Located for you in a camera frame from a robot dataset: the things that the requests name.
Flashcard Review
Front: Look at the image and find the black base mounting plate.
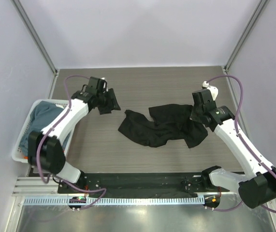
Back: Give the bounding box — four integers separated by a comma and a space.
58, 173, 230, 199

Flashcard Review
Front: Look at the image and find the black t-shirt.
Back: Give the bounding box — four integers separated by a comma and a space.
118, 104, 208, 148

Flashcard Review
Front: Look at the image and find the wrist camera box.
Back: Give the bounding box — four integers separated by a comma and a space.
86, 77, 107, 95
192, 86, 218, 108

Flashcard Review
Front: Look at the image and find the aluminium front rail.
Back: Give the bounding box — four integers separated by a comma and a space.
12, 176, 61, 196

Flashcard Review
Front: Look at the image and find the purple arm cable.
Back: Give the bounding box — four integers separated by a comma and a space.
205, 74, 276, 214
36, 75, 107, 211

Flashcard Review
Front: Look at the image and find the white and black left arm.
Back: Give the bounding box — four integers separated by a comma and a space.
28, 88, 120, 193

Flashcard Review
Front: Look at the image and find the white plastic laundry basket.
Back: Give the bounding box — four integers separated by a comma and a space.
12, 99, 68, 163

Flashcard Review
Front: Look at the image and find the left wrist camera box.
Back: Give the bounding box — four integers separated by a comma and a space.
86, 77, 107, 95

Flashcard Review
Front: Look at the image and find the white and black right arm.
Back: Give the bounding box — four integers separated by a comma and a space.
191, 101, 276, 209

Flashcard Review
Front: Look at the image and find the grey-blue t-shirt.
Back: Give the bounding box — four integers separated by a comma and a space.
19, 101, 65, 158

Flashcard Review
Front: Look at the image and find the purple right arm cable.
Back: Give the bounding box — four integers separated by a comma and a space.
205, 74, 276, 214

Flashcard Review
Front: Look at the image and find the aluminium frame post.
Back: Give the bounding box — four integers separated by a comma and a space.
11, 0, 60, 76
223, 0, 270, 73

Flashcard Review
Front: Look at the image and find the slotted white cable duct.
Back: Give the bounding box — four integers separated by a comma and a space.
24, 195, 204, 206

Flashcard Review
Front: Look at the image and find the left aluminium frame post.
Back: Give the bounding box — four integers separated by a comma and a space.
11, 0, 60, 76

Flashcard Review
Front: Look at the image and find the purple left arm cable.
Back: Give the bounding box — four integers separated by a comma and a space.
36, 75, 107, 211

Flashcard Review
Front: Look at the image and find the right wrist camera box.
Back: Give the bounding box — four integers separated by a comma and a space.
192, 86, 218, 108

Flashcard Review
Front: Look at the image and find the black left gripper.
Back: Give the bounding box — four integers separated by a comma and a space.
97, 88, 120, 115

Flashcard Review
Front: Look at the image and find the right aluminium frame post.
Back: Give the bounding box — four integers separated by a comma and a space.
223, 0, 270, 73

